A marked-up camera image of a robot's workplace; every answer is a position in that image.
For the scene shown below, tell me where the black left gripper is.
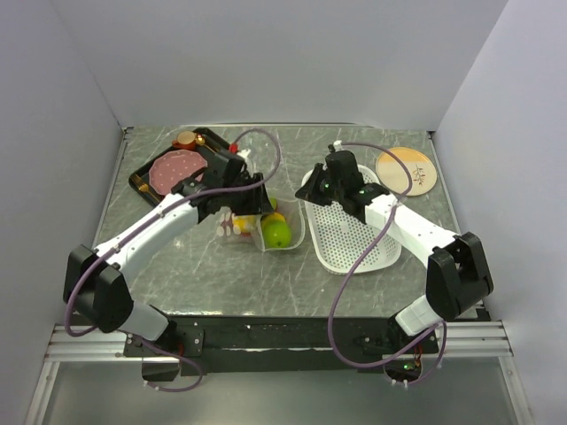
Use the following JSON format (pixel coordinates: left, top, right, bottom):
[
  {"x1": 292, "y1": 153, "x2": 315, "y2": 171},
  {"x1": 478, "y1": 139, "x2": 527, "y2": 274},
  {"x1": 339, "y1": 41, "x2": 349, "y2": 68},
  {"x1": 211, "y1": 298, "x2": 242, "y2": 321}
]
[{"x1": 221, "y1": 173, "x2": 274, "y2": 217}]

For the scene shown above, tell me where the clear polka dot zip bag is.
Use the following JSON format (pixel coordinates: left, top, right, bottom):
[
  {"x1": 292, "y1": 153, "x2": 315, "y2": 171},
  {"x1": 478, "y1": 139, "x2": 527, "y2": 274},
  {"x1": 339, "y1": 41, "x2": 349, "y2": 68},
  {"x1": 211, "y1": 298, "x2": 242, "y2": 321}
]
[{"x1": 215, "y1": 197, "x2": 306, "y2": 252}]

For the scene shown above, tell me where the yellow pear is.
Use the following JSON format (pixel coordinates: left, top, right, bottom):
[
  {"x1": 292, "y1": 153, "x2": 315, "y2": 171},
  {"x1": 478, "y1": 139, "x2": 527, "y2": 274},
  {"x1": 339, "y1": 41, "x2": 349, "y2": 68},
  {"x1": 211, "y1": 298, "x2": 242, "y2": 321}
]
[{"x1": 261, "y1": 212, "x2": 286, "y2": 222}]

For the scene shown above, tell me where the yellow green mango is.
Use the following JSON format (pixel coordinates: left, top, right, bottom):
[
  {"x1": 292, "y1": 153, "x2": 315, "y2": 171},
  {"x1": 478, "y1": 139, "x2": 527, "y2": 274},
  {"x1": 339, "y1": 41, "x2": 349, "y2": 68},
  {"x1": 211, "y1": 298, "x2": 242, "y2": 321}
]
[{"x1": 232, "y1": 215, "x2": 257, "y2": 235}]

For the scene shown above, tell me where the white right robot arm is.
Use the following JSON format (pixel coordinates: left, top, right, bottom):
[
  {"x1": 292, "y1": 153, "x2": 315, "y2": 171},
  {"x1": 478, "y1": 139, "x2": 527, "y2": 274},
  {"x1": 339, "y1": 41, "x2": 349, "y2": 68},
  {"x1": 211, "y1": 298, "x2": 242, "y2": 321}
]
[{"x1": 296, "y1": 151, "x2": 493, "y2": 352}]

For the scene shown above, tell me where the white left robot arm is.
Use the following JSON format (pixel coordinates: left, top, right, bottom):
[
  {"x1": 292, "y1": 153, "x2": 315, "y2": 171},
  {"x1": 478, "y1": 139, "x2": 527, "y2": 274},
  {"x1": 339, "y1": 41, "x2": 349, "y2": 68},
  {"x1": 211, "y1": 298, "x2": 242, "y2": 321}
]
[{"x1": 63, "y1": 149, "x2": 274, "y2": 356}]

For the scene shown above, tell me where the gold spoon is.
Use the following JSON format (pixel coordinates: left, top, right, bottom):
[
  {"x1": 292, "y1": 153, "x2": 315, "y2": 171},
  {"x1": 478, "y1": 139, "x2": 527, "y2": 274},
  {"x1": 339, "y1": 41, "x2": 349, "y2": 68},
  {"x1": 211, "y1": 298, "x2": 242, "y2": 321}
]
[{"x1": 195, "y1": 134, "x2": 221, "y2": 152}]

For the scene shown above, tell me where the orange cup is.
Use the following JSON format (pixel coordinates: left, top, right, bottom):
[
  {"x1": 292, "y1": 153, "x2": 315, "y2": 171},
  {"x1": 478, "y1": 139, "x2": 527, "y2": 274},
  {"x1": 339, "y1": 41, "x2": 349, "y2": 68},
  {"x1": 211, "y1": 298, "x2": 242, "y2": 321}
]
[{"x1": 172, "y1": 131, "x2": 198, "y2": 151}]

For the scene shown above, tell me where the pink polka dot plate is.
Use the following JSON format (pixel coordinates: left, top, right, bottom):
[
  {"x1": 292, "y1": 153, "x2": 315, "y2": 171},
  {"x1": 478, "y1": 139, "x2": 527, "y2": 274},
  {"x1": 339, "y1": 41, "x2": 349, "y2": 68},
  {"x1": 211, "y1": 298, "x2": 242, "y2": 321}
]
[{"x1": 149, "y1": 150, "x2": 207, "y2": 196}]

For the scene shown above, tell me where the white perforated plastic basket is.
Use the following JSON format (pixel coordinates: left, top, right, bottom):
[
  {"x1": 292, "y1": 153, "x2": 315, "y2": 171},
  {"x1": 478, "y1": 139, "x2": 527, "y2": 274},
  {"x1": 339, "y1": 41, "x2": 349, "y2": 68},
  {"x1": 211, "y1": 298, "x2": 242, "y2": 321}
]
[{"x1": 300, "y1": 163, "x2": 403, "y2": 276}]

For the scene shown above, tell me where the gold fork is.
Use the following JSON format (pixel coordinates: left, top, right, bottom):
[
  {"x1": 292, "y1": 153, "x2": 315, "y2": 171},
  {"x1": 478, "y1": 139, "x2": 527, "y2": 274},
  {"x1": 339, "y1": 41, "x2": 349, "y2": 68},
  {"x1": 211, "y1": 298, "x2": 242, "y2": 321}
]
[{"x1": 132, "y1": 174, "x2": 160, "y2": 204}]

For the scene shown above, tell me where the yellow cream round plate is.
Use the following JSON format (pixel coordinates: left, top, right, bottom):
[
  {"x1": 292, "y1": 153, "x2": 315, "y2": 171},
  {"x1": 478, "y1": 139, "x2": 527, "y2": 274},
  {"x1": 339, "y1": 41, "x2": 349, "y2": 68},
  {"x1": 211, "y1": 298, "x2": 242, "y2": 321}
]
[{"x1": 376, "y1": 147, "x2": 438, "y2": 197}]

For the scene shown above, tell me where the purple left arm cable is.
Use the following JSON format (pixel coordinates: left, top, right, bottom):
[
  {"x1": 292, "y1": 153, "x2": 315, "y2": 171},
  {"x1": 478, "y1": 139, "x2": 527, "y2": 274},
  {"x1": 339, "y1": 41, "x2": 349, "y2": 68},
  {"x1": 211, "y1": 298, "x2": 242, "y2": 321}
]
[{"x1": 64, "y1": 127, "x2": 283, "y2": 394}]

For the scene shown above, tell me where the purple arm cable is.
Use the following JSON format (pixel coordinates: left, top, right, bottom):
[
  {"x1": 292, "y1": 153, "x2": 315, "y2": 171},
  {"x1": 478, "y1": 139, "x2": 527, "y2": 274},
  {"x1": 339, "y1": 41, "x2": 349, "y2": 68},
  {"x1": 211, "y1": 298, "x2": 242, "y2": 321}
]
[
  {"x1": 64, "y1": 127, "x2": 283, "y2": 394},
  {"x1": 327, "y1": 141, "x2": 447, "y2": 387}
]

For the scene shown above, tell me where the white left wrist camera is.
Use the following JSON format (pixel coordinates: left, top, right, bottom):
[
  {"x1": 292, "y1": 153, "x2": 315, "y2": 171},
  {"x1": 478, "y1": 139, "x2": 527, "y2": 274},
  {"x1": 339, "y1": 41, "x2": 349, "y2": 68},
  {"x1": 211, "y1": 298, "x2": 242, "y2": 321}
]
[{"x1": 229, "y1": 143, "x2": 252, "y2": 162}]

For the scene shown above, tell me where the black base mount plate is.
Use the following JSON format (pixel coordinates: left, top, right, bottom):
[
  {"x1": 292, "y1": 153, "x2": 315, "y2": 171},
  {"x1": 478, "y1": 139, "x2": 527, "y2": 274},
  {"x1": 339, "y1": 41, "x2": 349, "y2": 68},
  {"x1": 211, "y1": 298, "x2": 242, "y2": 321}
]
[{"x1": 122, "y1": 314, "x2": 444, "y2": 382}]

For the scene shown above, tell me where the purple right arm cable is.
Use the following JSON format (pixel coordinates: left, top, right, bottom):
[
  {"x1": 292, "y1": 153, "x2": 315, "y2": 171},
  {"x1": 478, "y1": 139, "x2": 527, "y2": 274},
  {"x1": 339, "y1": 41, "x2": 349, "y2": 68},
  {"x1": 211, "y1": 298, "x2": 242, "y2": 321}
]
[{"x1": 327, "y1": 141, "x2": 447, "y2": 387}]

